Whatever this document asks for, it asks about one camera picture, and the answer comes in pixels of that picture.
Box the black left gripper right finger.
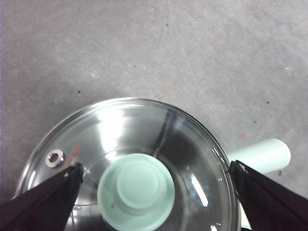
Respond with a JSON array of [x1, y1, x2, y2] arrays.
[[230, 160, 308, 231]]

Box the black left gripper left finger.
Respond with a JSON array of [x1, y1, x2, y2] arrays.
[[0, 162, 84, 231]]

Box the glass pot lid green knob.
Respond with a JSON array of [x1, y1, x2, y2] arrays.
[[15, 97, 241, 231]]

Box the green pot with handle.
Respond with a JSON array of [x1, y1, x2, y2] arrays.
[[14, 97, 292, 231]]

